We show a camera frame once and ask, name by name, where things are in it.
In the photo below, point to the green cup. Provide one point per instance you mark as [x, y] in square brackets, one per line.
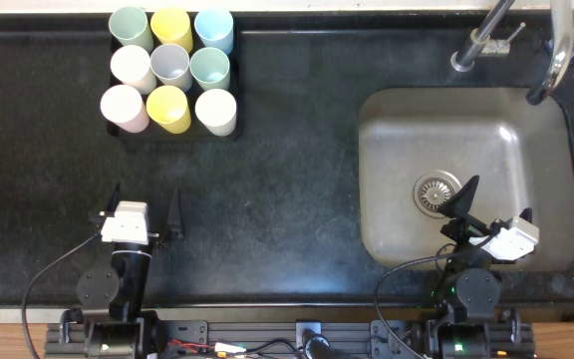
[128, 25]
[209, 67]

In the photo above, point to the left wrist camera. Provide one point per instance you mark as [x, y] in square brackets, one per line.
[126, 222]

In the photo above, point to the white cup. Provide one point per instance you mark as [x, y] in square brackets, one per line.
[215, 108]
[130, 64]

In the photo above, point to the grey cup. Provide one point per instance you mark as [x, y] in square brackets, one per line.
[170, 62]

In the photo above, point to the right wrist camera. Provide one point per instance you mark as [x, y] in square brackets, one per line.
[508, 239]

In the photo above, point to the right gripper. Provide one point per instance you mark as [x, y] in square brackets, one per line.
[459, 230]

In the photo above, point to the yellow cup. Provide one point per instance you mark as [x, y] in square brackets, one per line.
[167, 106]
[170, 25]

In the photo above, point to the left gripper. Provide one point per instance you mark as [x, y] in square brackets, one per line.
[161, 238]

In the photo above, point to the black tray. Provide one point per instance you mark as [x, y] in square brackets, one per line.
[192, 135]

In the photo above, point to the blue cup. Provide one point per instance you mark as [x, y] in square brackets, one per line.
[213, 25]

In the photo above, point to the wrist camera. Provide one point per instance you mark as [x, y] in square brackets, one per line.
[126, 222]
[508, 239]

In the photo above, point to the steel tap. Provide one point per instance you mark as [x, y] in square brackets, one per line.
[476, 40]

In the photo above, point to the pink cup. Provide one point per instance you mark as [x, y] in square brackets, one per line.
[121, 105]

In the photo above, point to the mounting rail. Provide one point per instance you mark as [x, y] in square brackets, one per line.
[257, 331]

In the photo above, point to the steel sink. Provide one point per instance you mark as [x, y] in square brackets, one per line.
[516, 149]

